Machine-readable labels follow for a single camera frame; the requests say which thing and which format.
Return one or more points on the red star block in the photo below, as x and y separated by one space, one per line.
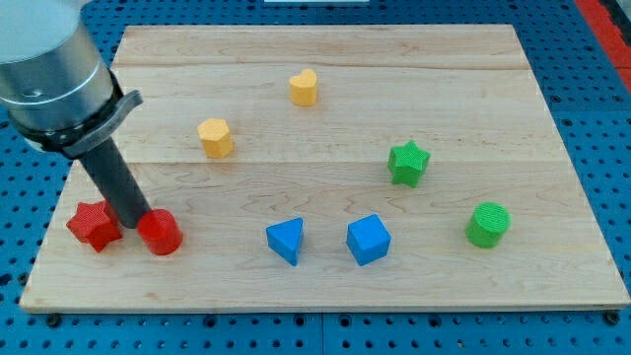
95 224

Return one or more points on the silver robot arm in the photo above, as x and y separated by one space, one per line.
54 82

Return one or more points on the green star block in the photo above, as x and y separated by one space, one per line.
407 163

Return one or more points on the yellow hexagon block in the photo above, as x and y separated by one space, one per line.
215 137

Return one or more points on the wooden board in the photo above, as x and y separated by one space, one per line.
464 93

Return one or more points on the blue triangle block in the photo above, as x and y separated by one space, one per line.
286 239

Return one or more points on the blue cube block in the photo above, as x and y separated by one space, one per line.
368 239

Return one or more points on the yellow heart block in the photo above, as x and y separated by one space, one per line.
303 88

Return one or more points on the red cylinder block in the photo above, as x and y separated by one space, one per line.
160 232

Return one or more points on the green cylinder block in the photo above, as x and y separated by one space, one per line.
488 224

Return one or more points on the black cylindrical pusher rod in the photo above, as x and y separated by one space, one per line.
111 175

